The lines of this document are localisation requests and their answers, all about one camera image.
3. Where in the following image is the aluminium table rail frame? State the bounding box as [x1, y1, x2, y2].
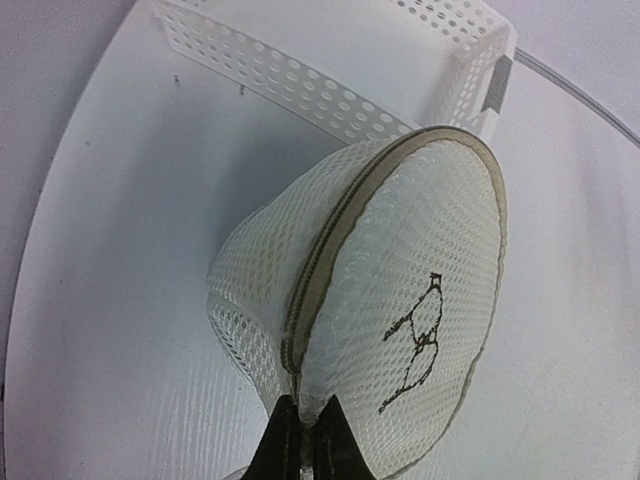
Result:
[514, 47, 639, 148]

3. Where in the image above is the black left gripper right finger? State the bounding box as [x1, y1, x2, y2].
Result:
[312, 395, 375, 480]

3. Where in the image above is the white perforated plastic basket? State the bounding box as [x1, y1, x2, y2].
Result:
[154, 1, 517, 144]

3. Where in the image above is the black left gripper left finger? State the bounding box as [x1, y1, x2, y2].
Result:
[248, 395, 302, 480]

